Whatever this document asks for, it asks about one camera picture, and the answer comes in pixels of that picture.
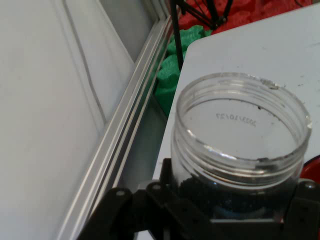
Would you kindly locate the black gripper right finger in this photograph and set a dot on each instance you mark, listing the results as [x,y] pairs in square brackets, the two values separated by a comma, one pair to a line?
[306,212]

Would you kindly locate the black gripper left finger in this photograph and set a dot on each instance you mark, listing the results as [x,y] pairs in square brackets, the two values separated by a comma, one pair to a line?
[150,212]

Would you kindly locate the clear jar with black granules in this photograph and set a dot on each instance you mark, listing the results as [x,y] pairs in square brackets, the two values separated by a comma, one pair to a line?
[237,175]

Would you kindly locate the red bowl with black rim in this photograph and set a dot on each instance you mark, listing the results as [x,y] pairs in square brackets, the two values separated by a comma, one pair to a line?
[312,170]

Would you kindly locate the black tripod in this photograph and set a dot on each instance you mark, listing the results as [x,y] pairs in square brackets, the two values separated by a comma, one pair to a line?
[176,37]

